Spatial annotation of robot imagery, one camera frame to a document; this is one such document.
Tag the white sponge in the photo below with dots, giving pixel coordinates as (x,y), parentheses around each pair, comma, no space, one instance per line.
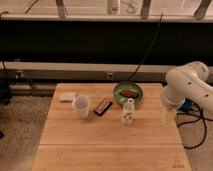
(67,97)

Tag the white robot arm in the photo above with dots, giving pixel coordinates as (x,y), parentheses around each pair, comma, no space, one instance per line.
(186,81)

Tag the brown sausage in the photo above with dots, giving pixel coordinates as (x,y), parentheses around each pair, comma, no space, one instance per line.
(129,93)

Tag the small clear plastic bottle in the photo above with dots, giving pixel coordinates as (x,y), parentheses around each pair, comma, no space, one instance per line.
(128,111)

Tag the blue object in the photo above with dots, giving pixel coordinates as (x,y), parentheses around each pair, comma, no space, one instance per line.
(187,105)

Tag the white plastic cup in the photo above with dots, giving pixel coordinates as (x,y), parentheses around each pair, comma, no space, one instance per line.
(81,104)

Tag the translucent yellow end effector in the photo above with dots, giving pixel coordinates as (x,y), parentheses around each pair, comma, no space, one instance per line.
(168,115)

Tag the dark candy bar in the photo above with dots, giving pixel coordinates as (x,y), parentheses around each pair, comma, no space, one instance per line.
(103,106)

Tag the green plate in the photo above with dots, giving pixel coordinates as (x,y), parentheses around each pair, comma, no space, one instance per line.
(124,86)

